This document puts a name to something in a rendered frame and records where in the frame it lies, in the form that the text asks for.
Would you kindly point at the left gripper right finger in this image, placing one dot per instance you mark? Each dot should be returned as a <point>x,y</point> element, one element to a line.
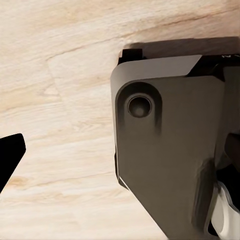
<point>232,149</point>

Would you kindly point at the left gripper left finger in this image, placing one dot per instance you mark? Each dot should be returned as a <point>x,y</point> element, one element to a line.
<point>12,149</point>

